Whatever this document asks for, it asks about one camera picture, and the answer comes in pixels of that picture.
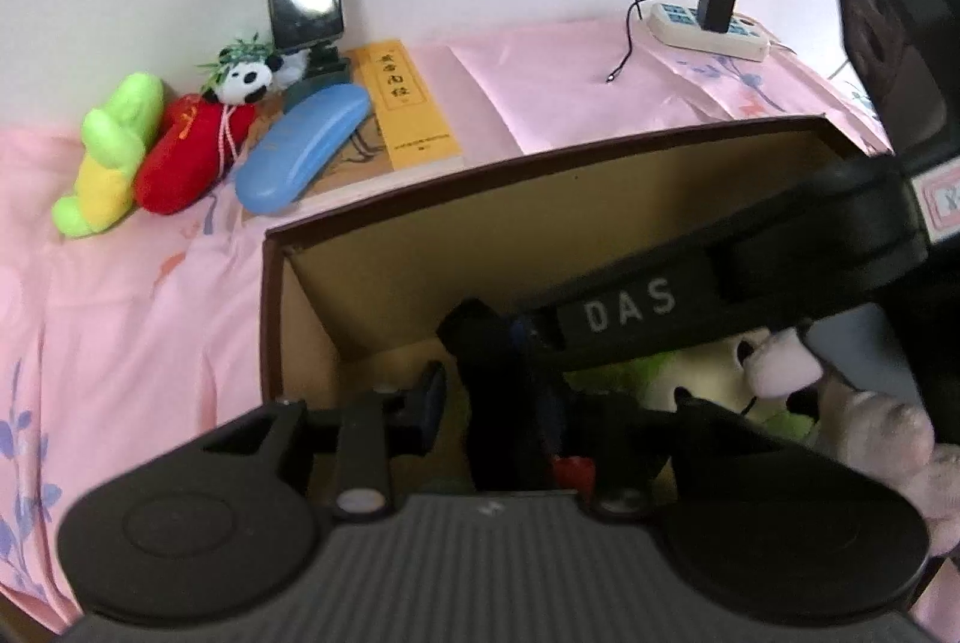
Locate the white power strip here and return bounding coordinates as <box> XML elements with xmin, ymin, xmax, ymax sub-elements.
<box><xmin>649</xmin><ymin>2</ymin><xmax>772</xmax><ymax>63</ymax></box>

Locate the panda plush in red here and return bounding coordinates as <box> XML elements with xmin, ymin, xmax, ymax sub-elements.
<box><xmin>135</xmin><ymin>94</ymin><xmax>260</xmax><ymax>215</ymax></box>

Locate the red fluffy plush toy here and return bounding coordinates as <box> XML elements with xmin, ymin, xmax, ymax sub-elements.
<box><xmin>553</xmin><ymin>457</ymin><xmax>595</xmax><ymax>490</ymax></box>

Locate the yellow book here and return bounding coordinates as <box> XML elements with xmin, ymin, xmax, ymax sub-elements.
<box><xmin>300</xmin><ymin>110</ymin><xmax>466</xmax><ymax>217</ymax></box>
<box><xmin>352</xmin><ymin>39</ymin><xmax>464</xmax><ymax>172</ymax></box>

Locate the black phone stand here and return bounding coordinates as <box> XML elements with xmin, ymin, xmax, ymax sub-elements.
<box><xmin>281</xmin><ymin>43</ymin><xmax>353</xmax><ymax>100</ymax></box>

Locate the pink printed bedsheet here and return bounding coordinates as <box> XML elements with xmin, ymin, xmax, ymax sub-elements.
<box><xmin>0</xmin><ymin>17</ymin><xmax>960</xmax><ymax>643</ymax></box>

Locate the green yellow frog plush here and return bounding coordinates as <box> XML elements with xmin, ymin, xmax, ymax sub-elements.
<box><xmin>51</xmin><ymin>73</ymin><xmax>166</xmax><ymax>239</ymax></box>

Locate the pink plush toy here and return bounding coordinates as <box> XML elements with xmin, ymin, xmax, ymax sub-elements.
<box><xmin>750</xmin><ymin>326</ymin><xmax>960</xmax><ymax>558</ymax></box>

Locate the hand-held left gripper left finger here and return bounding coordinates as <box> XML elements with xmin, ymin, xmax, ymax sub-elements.
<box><xmin>202</xmin><ymin>362</ymin><xmax>449</xmax><ymax>518</ymax></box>

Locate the black charger plug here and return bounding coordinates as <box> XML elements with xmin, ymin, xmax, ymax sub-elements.
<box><xmin>697</xmin><ymin>0</ymin><xmax>737</xmax><ymax>35</ymax></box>

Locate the green moustache plush toy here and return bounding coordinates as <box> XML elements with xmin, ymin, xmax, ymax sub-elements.
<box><xmin>585</xmin><ymin>335</ymin><xmax>818</xmax><ymax>441</ymax></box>

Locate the brown cardboard box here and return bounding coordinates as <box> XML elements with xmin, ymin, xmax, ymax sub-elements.
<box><xmin>259</xmin><ymin>116</ymin><xmax>901</xmax><ymax>516</ymax></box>

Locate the panda plush toy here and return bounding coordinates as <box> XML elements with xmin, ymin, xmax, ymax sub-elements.
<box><xmin>199</xmin><ymin>34</ymin><xmax>308</xmax><ymax>106</ymax></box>

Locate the blue glasses case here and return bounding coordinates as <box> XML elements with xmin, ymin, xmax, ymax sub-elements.
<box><xmin>235</xmin><ymin>84</ymin><xmax>374</xmax><ymax>214</ymax></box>

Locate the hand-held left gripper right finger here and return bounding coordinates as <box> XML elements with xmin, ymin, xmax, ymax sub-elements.
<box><xmin>566</xmin><ymin>386</ymin><xmax>818</xmax><ymax>520</ymax></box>

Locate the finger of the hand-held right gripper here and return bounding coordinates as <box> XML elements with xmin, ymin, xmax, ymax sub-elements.
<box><xmin>517</xmin><ymin>320</ymin><xmax>580</xmax><ymax>464</ymax></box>
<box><xmin>437</xmin><ymin>298</ymin><xmax>526</xmax><ymax>492</ymax></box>

